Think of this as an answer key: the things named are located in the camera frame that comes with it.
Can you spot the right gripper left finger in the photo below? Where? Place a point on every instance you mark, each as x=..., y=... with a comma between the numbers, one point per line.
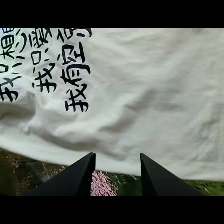
x=75, y=180

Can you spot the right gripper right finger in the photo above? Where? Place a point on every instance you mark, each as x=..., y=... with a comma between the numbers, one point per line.
x=158, y=181

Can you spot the white T-shirt with black script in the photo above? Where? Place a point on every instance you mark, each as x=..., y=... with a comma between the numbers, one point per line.
x=133, y=93

